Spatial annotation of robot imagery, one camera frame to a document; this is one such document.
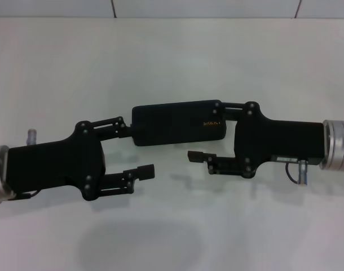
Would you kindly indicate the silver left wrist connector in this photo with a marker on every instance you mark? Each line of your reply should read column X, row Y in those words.
column 31, row 137

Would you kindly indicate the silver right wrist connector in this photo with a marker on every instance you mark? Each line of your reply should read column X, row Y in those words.
column 302, row 172

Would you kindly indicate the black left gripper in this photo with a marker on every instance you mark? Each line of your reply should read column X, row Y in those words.
column 56, row 166

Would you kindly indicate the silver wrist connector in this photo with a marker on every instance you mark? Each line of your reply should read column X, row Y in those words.
column 302, row 172
column 31, row 137

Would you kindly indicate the black glasses case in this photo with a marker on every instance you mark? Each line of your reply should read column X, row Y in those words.
column 172, row 124

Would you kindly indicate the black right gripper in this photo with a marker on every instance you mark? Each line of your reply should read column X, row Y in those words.
column 282, row 141

